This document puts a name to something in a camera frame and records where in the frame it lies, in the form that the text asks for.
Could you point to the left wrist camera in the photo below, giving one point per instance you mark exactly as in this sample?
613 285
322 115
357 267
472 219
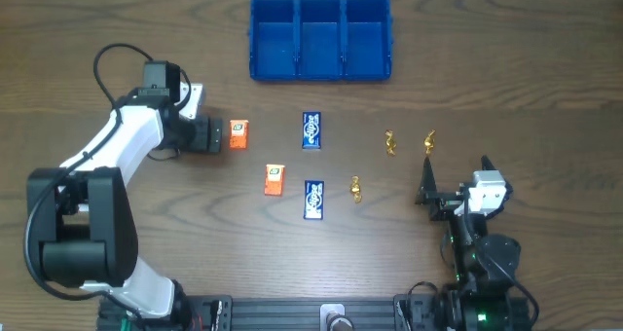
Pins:
194 97

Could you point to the orange candy box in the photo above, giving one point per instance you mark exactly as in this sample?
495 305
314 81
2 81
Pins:
238 135
274 180

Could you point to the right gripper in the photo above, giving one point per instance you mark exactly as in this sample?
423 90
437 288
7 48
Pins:
445 204

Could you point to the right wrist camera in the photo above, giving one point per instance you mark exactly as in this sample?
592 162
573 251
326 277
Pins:
484 192

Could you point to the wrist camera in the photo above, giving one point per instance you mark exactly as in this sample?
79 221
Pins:
194 97
484 192

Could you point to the gold wrapped candy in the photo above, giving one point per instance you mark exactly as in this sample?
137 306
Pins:
356 190
390 142
429 142

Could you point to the blue candy pack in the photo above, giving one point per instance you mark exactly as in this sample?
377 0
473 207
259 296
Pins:
311 130
314 199

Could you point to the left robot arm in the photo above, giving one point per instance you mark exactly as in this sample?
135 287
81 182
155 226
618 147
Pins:
138 131

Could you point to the blue tray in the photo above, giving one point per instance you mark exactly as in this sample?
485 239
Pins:
318 39

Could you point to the mounting rail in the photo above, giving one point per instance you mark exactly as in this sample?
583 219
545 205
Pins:
292 314

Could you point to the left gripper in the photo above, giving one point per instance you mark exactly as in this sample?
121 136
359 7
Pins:
209 135

